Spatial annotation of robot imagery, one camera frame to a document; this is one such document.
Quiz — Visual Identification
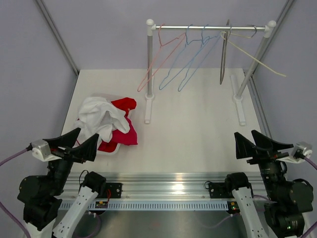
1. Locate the white t shirt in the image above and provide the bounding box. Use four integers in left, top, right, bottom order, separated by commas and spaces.
74, 97, 130, 143

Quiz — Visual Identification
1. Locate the white slotted cable duct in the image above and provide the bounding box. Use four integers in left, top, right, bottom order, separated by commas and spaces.
58, 201, 228, 211

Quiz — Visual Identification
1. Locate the red t shirt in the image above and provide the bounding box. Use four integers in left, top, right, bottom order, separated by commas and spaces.
74, 97, 137, 154

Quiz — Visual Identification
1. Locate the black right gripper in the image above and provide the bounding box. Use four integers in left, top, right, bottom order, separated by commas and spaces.
235, 129, 294, 201

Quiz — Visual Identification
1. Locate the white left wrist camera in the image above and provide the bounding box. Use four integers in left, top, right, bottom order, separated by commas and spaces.
30, 139, 61, 162

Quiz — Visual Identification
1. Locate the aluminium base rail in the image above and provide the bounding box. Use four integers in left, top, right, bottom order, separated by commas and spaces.
58, 172, 267, 201

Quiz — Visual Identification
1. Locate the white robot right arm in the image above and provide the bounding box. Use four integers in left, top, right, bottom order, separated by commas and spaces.
224, 130, 316, 238

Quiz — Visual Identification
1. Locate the pink wire hanger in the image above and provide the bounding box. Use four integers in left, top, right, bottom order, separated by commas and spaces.
137, 24, 186, 95

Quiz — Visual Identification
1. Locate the crimson t shirt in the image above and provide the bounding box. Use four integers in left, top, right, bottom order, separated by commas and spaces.
111, 117, 138, 146

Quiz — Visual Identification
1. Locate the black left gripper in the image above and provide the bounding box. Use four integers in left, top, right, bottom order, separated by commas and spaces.
43, 127, 99, 196

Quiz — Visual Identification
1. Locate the black left mount plate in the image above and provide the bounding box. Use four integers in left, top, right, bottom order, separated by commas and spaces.
104, 182, 123, 199

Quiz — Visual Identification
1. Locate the black right mount plate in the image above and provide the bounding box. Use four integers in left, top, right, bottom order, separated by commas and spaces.
208, 182, 234, 199

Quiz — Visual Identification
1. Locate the grey wire hanger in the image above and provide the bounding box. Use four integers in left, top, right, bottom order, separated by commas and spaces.
219, 30, 231, 85

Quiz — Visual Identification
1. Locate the cream wire hanger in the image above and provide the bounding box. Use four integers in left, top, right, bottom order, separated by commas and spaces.
220, 31, 287, 77

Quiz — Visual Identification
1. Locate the light blue wire hanger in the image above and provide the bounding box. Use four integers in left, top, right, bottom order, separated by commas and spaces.
158, 24, 218, 92

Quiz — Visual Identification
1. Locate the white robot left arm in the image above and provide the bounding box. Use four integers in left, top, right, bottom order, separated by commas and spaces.
17, 128, 106, 238

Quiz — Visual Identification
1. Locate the black mount plate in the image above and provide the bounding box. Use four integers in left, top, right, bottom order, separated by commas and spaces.
208, 182, 234, 199
104, 182, 123, 199

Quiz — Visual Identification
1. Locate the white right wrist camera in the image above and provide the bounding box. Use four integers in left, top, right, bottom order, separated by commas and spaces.
278, 142, 313, 164

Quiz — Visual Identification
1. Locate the white plastic basket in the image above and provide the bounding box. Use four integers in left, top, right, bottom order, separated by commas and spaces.
74, 92, 136, 156

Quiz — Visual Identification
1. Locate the metal clothes rack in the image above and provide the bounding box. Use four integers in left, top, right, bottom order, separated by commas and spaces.
144, 19, 285, 126

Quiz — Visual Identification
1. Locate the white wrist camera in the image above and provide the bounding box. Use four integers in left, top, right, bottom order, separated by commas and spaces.
30, 139, 61, 162
278, 142, 313, 164

